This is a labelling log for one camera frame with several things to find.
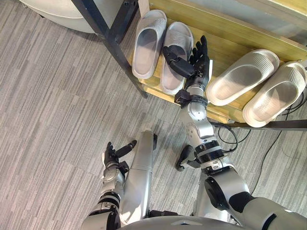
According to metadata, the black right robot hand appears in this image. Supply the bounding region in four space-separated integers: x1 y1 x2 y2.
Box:
162 35 214 91

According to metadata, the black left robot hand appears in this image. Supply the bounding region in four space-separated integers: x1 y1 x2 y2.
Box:
103 140 138 169

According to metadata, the silver left robot leg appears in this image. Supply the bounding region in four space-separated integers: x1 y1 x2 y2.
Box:
119 129 154 225

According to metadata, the light grey slide slipper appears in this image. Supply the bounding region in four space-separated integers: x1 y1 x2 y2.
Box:
159 21 195 96
131 9 168 80

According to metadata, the cream ribbed slide slipper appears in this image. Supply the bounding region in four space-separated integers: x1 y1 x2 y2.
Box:
242 61 307 128
205 48 280 107

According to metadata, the dark right robot foot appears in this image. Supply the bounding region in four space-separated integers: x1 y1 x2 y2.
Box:
176 145 196 171

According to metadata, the silver robot torso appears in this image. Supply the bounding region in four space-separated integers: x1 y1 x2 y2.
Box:
115 210 243 230

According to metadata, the white round base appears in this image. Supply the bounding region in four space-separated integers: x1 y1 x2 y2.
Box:
18 0 107 35

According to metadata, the black floor cable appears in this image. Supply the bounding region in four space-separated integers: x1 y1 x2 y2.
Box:
249 92 307 195
211 121 240 154

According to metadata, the black metal rack frame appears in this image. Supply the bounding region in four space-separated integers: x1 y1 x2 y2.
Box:
71 0 307 132

